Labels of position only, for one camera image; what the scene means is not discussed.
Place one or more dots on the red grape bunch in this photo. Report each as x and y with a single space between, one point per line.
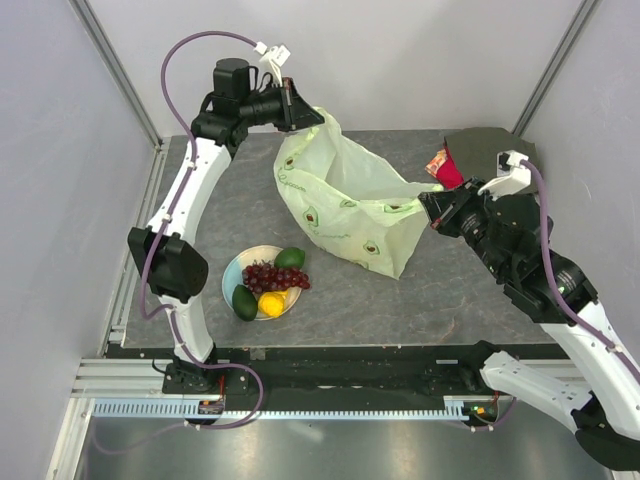
264 277

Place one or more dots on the aluminium frame rail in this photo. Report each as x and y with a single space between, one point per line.
578 23
139 175

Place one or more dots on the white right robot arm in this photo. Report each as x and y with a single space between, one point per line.
510 236

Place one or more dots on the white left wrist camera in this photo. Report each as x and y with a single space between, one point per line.
272 59

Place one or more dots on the right aluminium frame rail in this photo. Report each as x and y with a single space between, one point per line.
578 23

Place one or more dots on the cream and blue plate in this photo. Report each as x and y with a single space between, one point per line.
233 274

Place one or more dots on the green lime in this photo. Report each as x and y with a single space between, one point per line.
291 257

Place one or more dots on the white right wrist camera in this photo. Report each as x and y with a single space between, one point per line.
512 175

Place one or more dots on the left aluminium frame rail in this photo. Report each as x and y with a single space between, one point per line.
139 175

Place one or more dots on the front aluminium extrusion frame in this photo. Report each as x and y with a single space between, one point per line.
98 378

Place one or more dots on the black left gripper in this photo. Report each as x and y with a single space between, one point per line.
295 113

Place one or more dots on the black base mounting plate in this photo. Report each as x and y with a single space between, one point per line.
288 372

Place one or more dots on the yellow crumpled fruit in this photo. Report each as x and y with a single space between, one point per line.
273 304

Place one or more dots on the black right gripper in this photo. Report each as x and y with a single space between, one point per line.
443 207

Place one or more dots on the red cloth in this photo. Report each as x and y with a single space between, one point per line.
447 172

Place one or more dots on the olive green cloth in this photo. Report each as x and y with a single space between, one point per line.
474 150

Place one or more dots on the light green plastic bag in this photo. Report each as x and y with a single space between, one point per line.
349 201

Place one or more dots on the floral patterned cloth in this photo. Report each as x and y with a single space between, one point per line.
434 164

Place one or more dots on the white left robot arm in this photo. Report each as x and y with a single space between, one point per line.
243 96

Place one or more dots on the dark green avocado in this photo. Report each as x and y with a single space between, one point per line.
244 303

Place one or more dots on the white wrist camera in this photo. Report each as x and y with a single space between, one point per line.
272 59
512 175

